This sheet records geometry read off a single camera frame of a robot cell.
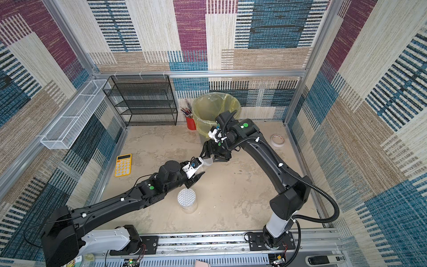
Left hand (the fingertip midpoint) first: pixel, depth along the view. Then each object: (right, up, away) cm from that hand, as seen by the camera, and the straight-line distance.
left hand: (200, 166), depth 77 cm
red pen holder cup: (-10, +23, +39) cm, 46 cm away
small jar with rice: (+4, +3, -9) cm, 10 cm away
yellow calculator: (-47, -3, +22) cm, 52 cm away
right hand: (+4, +3, -6) cm, 9 cm away
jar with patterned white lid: (-6, -14, -3) cm, 16 cm away
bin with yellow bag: (+2, +31, +23) cm, 39 cm away
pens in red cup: (-12, +30, +35) cm, 47 cm away
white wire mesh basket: (-57, +15, -6) cm, 59 cm away
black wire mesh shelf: (-40, +37, +32) cm, 63 cm away
